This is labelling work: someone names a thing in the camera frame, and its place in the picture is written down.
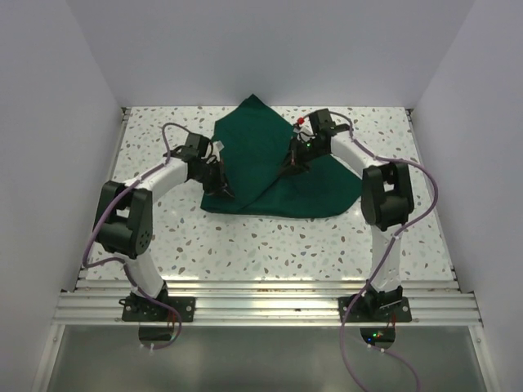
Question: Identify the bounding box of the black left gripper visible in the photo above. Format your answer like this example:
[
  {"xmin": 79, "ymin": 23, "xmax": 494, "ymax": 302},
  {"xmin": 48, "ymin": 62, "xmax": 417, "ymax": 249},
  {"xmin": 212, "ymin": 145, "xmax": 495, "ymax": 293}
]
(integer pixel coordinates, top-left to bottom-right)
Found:
[{"xmin": 192, "ymin": 158, "xmax": 235, "ymax": 198}]

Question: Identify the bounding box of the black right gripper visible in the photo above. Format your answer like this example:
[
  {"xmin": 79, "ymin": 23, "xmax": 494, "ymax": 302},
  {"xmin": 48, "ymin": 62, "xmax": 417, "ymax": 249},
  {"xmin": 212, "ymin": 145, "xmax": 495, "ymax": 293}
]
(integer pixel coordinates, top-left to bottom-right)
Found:
[{"xmin": 277, "ymin": 136, "xmax": 328, "ymax": 177}]

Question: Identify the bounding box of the green surgical cloth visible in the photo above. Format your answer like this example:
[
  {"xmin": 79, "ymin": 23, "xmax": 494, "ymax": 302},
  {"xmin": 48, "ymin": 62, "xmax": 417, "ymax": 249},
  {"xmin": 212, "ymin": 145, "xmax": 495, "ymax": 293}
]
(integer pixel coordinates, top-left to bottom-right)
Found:
[{"xmin": 201, "ymin": 95, "xmax": 361, "ymax": 219}]

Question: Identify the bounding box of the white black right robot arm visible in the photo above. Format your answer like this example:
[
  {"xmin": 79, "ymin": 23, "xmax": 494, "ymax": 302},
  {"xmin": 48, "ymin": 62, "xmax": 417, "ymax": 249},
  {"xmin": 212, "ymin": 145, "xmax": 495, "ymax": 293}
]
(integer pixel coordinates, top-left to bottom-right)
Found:
[{"xmin": 279, "ymin": 131, "xmax": 413, "ymax": 321}]

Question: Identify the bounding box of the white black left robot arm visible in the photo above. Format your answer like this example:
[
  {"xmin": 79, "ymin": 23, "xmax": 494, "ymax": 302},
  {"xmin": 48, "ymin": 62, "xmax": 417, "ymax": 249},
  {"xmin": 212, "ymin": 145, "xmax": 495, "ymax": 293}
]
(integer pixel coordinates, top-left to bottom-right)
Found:
[{"xmin": 83, "ymin": 156, "xmax": 234, "ymax": 321}]

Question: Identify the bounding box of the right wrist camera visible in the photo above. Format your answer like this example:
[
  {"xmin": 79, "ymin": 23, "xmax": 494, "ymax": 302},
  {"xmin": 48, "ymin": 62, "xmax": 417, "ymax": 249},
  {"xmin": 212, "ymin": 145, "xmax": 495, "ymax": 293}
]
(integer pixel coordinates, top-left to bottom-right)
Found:
[{"xmin": 293, "ymin": 109, "xmax": 339, "ymax": 140}]

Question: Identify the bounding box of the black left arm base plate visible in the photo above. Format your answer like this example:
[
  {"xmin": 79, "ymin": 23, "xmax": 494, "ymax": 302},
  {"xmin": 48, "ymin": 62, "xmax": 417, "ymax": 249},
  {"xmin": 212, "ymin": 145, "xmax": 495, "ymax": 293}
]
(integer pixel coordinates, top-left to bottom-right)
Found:
[{"xmin": 118, "ymin": 296, "xmax": 196, "ymax": 323}]

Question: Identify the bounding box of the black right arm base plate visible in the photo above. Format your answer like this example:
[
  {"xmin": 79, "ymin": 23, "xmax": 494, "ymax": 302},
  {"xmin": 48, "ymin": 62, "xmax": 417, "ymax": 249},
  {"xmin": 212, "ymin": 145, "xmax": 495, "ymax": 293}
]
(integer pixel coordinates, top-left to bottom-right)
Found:
[{"xmin": 337, "ymin": 295, "xmax": 413, "ymax": 323}]

